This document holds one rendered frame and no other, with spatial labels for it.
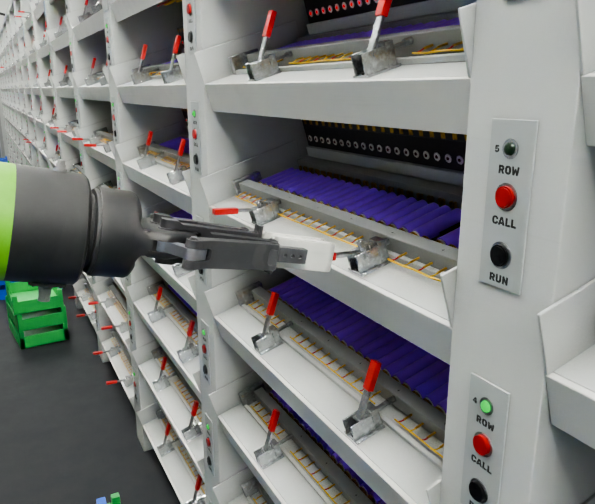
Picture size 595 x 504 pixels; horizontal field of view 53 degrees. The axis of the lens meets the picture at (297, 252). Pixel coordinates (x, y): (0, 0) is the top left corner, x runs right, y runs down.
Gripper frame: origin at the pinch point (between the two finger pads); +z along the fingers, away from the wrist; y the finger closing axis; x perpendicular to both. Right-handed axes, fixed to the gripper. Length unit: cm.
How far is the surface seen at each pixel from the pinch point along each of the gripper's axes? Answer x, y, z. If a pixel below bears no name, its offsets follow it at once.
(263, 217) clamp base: -0.2, -25.6, 8.1
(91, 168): -10, -185, 11
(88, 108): 12, -185, 7
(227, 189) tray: 1.4, -44.3, 9.5
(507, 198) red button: 9.2, 21.2, 3.8
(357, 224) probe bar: 2.9, -5.9, 10.6
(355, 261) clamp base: -0.5, -0.7, 7.8
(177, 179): 0, -69, 8
